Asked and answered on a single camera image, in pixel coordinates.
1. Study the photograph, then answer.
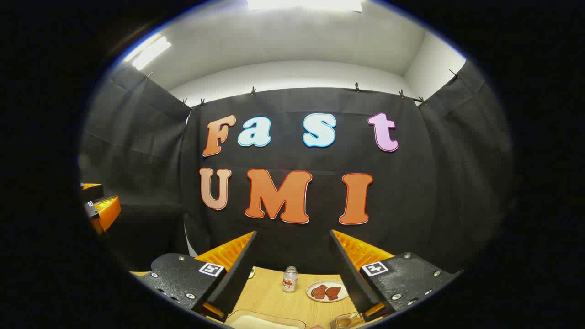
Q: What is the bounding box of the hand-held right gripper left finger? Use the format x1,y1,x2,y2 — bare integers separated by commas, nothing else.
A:
137,231,257,323

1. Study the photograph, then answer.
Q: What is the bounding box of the ceiling light panel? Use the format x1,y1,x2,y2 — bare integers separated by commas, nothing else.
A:
124,34,172,71

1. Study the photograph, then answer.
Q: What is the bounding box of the clear box of rice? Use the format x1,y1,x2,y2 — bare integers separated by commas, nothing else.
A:
224,310,306,329

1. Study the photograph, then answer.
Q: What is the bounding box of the clear bottle red label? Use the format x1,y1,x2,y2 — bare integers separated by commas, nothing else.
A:
282,266,298,293

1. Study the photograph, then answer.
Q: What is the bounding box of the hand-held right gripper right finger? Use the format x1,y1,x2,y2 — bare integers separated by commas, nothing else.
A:
329,229,464,323

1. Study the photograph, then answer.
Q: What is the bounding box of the white round plate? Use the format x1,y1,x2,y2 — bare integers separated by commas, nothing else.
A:
306,280,350,303

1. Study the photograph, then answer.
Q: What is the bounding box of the black backdrop cloth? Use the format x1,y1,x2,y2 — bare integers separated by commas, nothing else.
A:
78,59,512,275

